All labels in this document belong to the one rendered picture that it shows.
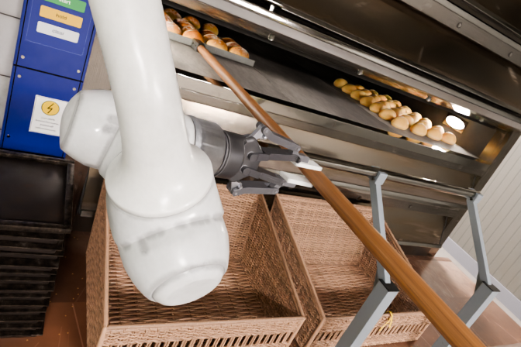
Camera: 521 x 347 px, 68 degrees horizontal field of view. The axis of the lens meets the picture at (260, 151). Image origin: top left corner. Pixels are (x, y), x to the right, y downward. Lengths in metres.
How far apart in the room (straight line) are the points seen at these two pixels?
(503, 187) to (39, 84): 3.76
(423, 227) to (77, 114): 1.93
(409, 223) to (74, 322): 1.56
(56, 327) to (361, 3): 1.26
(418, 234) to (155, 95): 1.96
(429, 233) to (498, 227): 1.91
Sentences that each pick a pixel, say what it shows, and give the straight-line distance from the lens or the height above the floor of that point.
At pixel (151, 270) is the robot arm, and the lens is 0.37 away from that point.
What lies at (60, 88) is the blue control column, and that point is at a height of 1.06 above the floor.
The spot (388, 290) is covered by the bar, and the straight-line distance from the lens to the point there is 1.09.
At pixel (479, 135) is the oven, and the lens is 2.31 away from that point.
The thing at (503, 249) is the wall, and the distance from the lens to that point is 4.09.
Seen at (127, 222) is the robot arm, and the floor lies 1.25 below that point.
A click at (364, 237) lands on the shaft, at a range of 0.63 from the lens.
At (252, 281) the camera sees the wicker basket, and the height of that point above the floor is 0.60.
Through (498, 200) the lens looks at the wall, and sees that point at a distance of 4.14.
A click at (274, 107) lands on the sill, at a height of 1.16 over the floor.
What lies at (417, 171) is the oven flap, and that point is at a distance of 1.91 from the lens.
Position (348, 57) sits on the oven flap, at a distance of 1.19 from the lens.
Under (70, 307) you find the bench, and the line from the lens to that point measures 1.19.
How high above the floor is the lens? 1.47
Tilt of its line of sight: 21 degrees down
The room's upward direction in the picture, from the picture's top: 24 degrees clockwise
